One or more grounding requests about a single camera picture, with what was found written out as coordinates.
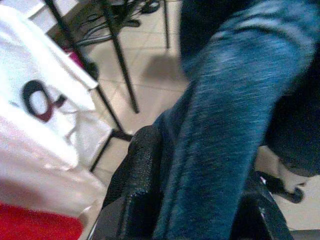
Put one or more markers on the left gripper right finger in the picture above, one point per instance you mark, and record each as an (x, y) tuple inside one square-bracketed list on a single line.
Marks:
[(262, 220)]

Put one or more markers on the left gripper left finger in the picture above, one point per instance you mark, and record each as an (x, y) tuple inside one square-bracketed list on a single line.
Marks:
[(135, 180)]

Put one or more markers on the blue knit garment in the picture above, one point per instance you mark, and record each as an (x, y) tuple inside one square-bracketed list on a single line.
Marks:
[(220, 112)]

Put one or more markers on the pale pink garment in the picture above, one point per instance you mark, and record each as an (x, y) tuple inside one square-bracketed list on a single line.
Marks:
[(37, 180)]

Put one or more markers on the red garment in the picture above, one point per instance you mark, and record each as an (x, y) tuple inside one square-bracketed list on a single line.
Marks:
[(30, 222)]

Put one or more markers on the white shirt black print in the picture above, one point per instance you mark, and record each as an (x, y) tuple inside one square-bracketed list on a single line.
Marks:
[(50, 62)]

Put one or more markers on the black clothes rack chrome rail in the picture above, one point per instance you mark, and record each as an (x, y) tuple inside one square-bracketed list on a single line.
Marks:
[(125, 75)]

